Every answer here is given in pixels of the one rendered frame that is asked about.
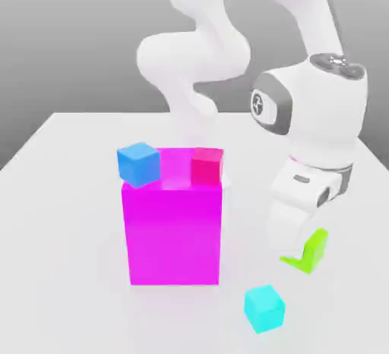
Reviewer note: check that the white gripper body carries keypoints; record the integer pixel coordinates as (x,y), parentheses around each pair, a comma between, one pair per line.
(287,226)

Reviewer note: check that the small green cube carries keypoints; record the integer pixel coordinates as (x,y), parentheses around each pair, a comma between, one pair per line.
(317,251)

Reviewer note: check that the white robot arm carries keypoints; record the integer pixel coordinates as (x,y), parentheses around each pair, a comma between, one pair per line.
(325,108)

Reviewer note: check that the small cyan cube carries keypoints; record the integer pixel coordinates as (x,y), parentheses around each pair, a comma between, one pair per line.
(263,310)

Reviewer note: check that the small red cube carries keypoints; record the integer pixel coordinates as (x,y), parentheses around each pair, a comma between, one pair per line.
(206,167)

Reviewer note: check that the small blue cube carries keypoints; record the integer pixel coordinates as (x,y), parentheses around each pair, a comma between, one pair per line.
(138,164)

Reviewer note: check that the large magenta box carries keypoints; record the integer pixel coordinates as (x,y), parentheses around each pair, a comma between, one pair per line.
(173,232)

